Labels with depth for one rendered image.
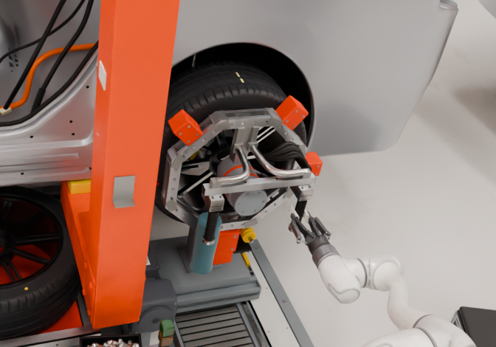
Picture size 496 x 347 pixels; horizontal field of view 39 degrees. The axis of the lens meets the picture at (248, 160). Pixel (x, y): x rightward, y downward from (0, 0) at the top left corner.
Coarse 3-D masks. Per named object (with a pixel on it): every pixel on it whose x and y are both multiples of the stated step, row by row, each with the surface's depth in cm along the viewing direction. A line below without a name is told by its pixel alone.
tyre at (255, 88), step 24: (192, 72) 256; (216, 72) 255; (240, 72) 257; (264, 72) 269; (168, 96) 254; (192, 96) 247; (216, 96) 244; (240, 96) 247; (264, 96) 251; (168, 144) 249; (168, 216) 273
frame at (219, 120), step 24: (216, 120) 241; (240, 120) 243; (264, 120) 247; (192, 144) 242; (168, 168) 250; (288, 168) 273; (168, 192) 252; (288, 192) 275; (192, 216) 264; (240, 216) 280; (264, 216) 279
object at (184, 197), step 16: (272, 128) 266; (224, 144) 261; (272, 144) 284; (192, 160) 263; (208, 160) 264; (256, 160) 292; (192, 176) 293; (208, 176) 269; (192, 192) 283; (192, 208) 274; (224, 208) 281
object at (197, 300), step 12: (240, 252) 330; (252, 276) 315; (216, 288) 308; (228, 288) 310; (240, 288) 311; (252, 288) 310; (180, 300) 296; (192, 300) 299; (204, 300) 302; (216, 300) 305; (228, 300) 308; (240, 300) 312
